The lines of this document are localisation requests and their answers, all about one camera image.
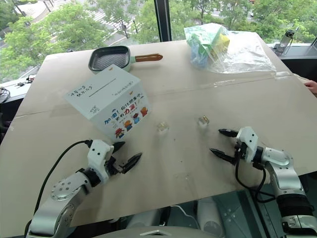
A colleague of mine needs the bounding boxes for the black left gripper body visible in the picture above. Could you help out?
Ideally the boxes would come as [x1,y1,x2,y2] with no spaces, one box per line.
[106,151,125,176]

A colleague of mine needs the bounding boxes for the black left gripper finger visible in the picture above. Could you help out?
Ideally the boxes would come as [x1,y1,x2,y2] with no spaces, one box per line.
[111,141,126,154]
[122,152,143,175]

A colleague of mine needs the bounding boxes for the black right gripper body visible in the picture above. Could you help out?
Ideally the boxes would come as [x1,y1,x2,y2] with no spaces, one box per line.
[231,140,248,165]

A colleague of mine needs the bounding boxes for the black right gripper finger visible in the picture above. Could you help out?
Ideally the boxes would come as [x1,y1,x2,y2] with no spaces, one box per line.
[218,128,239,138]
[209,148,236,165]

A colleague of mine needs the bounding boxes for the white printed cardboard box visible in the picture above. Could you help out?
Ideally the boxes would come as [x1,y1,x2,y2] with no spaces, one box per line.
[63,63,152,143]

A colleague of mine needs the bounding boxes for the person's bare hand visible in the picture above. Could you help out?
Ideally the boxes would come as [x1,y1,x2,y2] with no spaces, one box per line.
[305,80,317,95]

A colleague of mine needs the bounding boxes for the white rounded robot leg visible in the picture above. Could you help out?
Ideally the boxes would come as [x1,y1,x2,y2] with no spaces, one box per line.
[197,196,226,233]

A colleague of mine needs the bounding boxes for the clear plastic bag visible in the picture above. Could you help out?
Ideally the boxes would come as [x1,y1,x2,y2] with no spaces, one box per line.
[207,23,276,75]

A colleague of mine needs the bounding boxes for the green and blue printed bag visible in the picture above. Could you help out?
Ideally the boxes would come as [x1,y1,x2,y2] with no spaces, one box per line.
[183,23,230,69]

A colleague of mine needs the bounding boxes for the yellow box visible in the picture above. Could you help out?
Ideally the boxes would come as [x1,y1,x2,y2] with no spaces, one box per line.
[216,32,231,56]

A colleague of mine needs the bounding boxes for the dark side desk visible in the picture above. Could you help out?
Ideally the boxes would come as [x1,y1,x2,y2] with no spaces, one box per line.
[266,42,317,84]

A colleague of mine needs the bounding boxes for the clear water bottle black lid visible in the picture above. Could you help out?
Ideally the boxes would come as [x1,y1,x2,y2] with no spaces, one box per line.
[279,29,297,55]

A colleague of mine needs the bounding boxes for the keys on sill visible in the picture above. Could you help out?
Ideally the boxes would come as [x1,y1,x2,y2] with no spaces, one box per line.
[14,73,36,88]

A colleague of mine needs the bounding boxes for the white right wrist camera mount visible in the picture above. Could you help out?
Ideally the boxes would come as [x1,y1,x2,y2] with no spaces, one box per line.
[234,126,259,164]

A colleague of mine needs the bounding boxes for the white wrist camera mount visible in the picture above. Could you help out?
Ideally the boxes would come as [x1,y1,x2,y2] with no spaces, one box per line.
[234,126,259,164]
[87,139,115,184]

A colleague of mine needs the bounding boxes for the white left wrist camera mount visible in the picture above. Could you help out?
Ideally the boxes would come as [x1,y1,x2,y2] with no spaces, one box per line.
[87,139,115,184]

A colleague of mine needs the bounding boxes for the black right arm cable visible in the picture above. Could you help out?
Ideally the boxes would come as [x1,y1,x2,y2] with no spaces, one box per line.
[234,148,276,198]

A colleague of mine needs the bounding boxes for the green pan with orange handle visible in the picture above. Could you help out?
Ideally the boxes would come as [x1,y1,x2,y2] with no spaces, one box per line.
[88,46,164,75]

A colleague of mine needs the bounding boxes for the black cable bundle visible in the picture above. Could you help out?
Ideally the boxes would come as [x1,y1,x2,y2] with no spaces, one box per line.
[0,86,11,104]

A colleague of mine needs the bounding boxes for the black window frame post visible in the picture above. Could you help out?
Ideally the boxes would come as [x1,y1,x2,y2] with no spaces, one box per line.
[154,0,172,42]

